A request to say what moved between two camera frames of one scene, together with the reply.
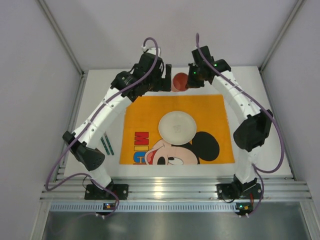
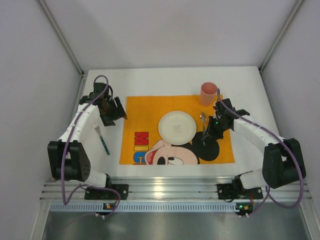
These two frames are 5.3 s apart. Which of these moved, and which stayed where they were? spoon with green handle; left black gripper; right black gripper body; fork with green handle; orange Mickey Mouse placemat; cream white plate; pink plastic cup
Moved: pink plastic cup; right black gripper body; spoon with green handle; left black gripper
Stayed: orange Mickey Mouse placemat; fork with green handle; cream white plate
